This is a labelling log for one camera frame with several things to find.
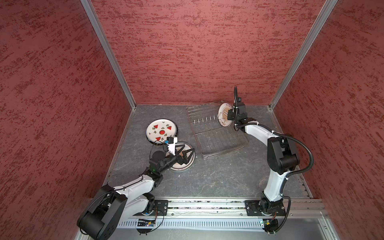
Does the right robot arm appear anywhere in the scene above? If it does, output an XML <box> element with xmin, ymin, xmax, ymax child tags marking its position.
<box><xmin>228</xmin><ymin>103</ymin><xmax>300</xmax><ymax>216</ymax></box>

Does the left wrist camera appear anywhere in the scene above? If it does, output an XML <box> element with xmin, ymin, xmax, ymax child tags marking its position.
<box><xmin>165</xmin><ymin>137</ymin><xmax>178</xmax><ymax>156</ymax></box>

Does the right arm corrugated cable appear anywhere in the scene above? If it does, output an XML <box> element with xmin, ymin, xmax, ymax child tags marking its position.
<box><xmin>233</xmin><ymin>86</ymin><xmax>315</xmax><ymax>233</ymax></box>

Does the left corner aluminium profile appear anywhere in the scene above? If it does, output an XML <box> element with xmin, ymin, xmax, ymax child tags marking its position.
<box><xmin>81</xmin><ymin>0</ymin><xmax>137</xmax><ymax>111</ymax></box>

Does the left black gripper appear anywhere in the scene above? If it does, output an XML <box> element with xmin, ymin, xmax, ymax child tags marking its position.
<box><xmin>159</xmin><ymin>143</ymin><xmax>195</xmax><ymax>173</ymax></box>

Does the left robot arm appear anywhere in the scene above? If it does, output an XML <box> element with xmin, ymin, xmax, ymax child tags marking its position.
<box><xmin>77</xmin><ymin>144</ymin><xmax>196</xmax><ymax>240</ymax></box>

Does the right corner aluminium profile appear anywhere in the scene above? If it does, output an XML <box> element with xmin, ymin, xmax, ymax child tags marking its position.
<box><xmin>269</xmin><ymin>0</ymin><xmax>338</xmax><ymax>111</ymax></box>

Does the black striped rim plate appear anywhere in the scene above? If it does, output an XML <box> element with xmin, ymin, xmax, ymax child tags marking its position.
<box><xmin>145</xmin><ymin>119</ymin><xmax>179</xmax><ymax>146</ymax></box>

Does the corner aluminium profile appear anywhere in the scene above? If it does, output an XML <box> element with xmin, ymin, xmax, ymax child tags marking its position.
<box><xmin>269</xmin><ymin>0</ymin><xmax>338</xmax><ymax>111</ymax></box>
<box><xmin>81</xmin><ymin>0</ymin><xmax>137</xmax><ymax>111</ymax></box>

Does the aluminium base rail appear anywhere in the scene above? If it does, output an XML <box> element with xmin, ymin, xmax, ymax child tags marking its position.
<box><xmin>73</xmin><ymin>197</ymin><xmax>341</xmax><ymax>240</ymax></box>

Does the wire dish rack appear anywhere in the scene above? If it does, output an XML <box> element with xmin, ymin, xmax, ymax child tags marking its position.
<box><xmin>186</xmin><ymin>100</ymin><xmax>249</xmax><ymax>160</ymax></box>

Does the connector board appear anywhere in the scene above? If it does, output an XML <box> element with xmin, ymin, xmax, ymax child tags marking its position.
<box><xmin>137</xmin><ymin>219</ymin><xmax>157</xmax><ymax>228</ymax></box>
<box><xmin>263</xmin><ymin>219</ymin><xmax>279</xmax><ymax>233</ymax></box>

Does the left connector board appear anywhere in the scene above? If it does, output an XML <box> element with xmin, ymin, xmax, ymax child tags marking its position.
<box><xmin>137</xmin><ymin>219</ymin><xmax>157</xmax><ymax>228</ymax></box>

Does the watermelon blue rim plate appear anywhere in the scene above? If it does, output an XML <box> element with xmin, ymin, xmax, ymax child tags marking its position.
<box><xmin>146</xmin><ymin>118</ymin><xmax>178</xmax><ymax>144</ymax></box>

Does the right connector board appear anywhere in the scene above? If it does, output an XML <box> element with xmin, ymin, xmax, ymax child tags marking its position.
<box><xmin>263</xmin><ymin>219</ymin><xmax>279</xmax><ymax>233</ymax></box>

